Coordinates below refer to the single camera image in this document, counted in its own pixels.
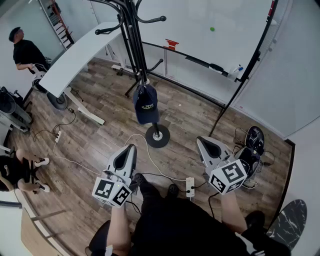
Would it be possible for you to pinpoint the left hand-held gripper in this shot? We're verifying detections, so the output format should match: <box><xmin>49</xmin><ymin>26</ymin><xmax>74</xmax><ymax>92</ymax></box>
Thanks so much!
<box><xmin>91</xmin><ymin>144</ymin><xmax>138</xmax><ymax>209</ymax></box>

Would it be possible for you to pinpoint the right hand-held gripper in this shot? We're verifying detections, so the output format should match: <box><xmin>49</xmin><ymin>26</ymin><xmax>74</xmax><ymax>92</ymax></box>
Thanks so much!
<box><xmin>196</xmin><ymin>135</ymin><xmax>249</xmax><ymax>196</ymax></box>

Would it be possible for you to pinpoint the black coat stand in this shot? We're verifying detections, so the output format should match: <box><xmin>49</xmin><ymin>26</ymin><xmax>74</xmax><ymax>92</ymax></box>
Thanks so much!
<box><xmin>88</xmin><ymin>0</ymin><xmax>171</xmax><ymax>149</ymax></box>

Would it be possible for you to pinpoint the navy blue cap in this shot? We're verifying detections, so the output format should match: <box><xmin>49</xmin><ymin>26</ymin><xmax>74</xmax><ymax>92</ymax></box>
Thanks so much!
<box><xmin>132</xmin><ymin>84</ymin><xmax>160</xmax><ymax>125</ymax></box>

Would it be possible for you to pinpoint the person's left forearm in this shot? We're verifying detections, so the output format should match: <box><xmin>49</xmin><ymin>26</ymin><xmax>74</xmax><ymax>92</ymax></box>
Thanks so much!
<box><xmin>109</xmin><ymin>203</ymin><xmax>133</xmax><ymax>255</ymax></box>

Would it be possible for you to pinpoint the person's right forearm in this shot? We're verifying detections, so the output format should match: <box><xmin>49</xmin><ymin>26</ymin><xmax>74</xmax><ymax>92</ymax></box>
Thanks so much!
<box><xmin>219</xmin><ymin>191</ymin><xmax>249</xmax><ymax>235</ymax></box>

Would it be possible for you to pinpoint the person's black left shoe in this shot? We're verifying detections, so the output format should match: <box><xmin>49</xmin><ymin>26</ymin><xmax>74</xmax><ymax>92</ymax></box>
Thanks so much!
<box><xmin>132</xmin><ymin>173</ymin><xmax>149</xmax><ymax>187</ymax></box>

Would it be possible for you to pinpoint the person's black shoe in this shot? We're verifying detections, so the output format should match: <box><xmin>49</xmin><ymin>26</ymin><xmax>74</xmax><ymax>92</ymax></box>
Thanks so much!
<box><xmin>166</xmin><ymin>184</ymin><xmax>180</xmax><ymax>199</ymax></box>
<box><xmin>132</xmin><ymin>173</ymin><xmax>149</xmax><ymax>187</ymax></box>

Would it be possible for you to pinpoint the black backpack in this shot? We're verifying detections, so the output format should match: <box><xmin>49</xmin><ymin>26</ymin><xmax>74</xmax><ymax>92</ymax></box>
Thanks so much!
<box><xmin>235</xmin><ymin>147</ymin><xmax>262</xmax><ymax>180</ymax></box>

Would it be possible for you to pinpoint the black round bag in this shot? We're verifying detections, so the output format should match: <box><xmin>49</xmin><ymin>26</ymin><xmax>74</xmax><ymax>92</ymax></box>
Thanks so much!
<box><xmin>246</xmin><ymin>125</ymin><xmax>265</xmax><ymax>156</ymax></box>

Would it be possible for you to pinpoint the white sneaker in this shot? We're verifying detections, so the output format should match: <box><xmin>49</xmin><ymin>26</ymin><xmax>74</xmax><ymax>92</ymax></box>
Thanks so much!
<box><xmin>243</xmin><ymin>178</ymin><xmax>259</xmax><ymax>189</ymax></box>

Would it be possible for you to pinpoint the person's black right shoe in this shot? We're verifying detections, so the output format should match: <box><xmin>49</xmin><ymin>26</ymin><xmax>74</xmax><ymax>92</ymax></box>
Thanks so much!
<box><xmin>166</xmin><ymin>184</ymin><xmax>180</xmax><ymax>199</ymax></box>

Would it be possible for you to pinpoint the person's black clothing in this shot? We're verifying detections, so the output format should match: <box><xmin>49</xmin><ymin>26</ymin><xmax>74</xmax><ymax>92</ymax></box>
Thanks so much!
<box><xmin>84</xmin><ymin>181</ymin><xmax>292</xmax><ymax>256</ymax></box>

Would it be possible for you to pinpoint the black whiteboard eraser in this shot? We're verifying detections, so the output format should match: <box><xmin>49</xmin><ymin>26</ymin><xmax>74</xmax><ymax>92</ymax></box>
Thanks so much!
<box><xmin>209</xmin><ymin>63</ymin><xmax>225</xmax><ymax>74</ymax></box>

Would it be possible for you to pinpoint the grey round base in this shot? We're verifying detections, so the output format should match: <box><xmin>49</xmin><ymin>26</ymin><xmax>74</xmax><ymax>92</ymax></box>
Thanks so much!
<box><xmin>47</xmin><ymin>91</ymin><xmax>68</xmax><ymax>111</ymax></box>

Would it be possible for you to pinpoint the black marble round table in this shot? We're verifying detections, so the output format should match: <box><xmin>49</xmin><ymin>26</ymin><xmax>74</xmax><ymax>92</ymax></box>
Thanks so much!
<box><xmin>266</xmin><ymin>199</ymin><xmax>308</xmax><ymax>252</ymax></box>

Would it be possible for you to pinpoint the grey equipment cart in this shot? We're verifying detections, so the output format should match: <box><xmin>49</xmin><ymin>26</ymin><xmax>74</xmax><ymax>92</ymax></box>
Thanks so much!
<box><xmin>0</xmin><ymin>109</ymin><xmax>33</xmax><ymax>133</ymax></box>

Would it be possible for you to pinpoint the white curved desk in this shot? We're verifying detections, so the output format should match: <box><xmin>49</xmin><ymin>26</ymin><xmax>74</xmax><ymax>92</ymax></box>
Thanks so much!
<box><xmin>38</xmin><ymin>21</ymin><xmax>138</xmax><ymax>126</ymax></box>

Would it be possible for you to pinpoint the red sticker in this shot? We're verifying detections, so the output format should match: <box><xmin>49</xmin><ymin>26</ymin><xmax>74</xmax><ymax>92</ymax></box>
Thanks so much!
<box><xmin>163</xmin><ymin>38</ymin><xmax>180</xmax><ymax>51</ymax></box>

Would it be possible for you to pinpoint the white chair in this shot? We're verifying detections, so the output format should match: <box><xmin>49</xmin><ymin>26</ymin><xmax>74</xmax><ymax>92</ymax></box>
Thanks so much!
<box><xmin>31</xmin><ymin>63</ymin><xmax>51</xmax><ymax>95</ymax></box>

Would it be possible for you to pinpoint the black office chair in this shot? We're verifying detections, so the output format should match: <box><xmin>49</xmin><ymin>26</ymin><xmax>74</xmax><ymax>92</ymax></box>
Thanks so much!
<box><xmin>0</xmin><ymin>86</ymin><xmax>20</xmax><ymax>115</ymax></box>

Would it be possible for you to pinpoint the black framed whiteboard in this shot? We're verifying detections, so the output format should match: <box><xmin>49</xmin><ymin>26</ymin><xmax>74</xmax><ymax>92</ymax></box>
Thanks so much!
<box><xmin>124</xmin><ymin>0</ymin><xmax>280</xmax><ymax>138</ymax></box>

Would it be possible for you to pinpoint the white cable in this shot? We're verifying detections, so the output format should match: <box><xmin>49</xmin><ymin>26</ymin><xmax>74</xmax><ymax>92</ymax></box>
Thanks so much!
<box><xmin>52</xmin><ymin>141</ymin><xmax>105</xmax><ymax>175</ymax></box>
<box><xmin>124</xmin><ymin>133</ymin><xmax>188</xmax><ymax>181</ymax></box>

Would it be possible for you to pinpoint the black cable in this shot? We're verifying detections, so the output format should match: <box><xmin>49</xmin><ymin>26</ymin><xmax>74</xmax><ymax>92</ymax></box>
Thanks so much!
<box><xmin>207</xmin><ymin>191</ymin><xmax>221</xmax><ymax>222</ymax></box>
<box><xmin>32</xmin><ymin>109</ymin><xmax>77</xmax><ymax>142</ymax></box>
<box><xmin>139</xmin><ymin>172</ymin><xmax>188</xmax><ymax>194</ymax></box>

